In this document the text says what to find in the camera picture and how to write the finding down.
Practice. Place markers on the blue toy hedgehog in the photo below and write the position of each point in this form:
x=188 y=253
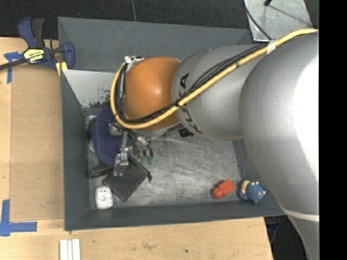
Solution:
x=253 y=192

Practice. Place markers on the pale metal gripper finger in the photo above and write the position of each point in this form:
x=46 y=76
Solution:
x=117 y=168
x=125 y=160

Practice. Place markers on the grey metal bin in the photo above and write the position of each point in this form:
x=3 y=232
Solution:
x=189 y=169

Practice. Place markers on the white small box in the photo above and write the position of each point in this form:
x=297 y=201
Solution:
x=103 y=198

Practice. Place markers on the black flat square pad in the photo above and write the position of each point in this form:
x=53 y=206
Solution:
x=127 y=183

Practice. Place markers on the pale wood board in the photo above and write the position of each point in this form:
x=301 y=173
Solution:
x=38 y=145

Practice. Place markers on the dark blue cloth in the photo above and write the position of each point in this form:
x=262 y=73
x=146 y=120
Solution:
x=104 y=139

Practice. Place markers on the red toy block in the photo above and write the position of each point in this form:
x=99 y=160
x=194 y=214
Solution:
x=223 y=189

